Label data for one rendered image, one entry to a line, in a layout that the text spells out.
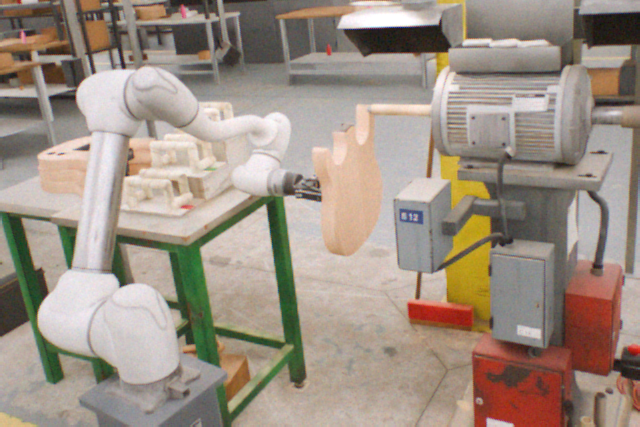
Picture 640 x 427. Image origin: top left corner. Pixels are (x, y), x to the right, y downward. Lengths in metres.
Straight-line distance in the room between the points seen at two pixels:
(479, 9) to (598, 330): 0.91
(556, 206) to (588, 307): 0.29
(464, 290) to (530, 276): 1.39
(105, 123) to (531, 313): 1.23
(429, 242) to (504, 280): 0.26
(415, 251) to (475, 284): 1.47
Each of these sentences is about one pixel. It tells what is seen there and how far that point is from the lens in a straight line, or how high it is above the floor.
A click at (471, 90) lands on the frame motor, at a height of 1.33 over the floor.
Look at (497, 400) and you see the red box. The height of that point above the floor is 0.48.
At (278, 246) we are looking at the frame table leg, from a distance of 2.60.
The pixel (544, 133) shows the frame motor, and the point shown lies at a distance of 1.77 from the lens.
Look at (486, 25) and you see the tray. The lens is 1.95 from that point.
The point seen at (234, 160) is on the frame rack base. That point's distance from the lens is 2.50.
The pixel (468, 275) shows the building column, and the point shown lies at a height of 0.25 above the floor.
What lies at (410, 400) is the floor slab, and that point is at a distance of 2.83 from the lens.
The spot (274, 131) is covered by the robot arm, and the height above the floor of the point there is 1.17.
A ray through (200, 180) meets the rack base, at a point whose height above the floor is 1.01.
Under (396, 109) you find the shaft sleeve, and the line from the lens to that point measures 1.99.
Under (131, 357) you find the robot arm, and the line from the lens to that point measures 1.75.
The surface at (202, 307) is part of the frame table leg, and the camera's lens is 2.25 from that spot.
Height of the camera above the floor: 1.74
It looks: 20 degrees down
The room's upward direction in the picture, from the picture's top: 6 degrees counter-clockwise
